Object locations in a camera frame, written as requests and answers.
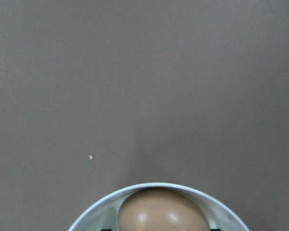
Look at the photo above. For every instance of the brown egg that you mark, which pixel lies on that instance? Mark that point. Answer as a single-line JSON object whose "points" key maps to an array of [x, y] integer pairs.
{"points": [[161, 210]]}

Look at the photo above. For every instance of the white ceramic bowl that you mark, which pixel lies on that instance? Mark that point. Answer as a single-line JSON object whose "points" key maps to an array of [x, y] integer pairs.
{"points": [[104, 213]]}

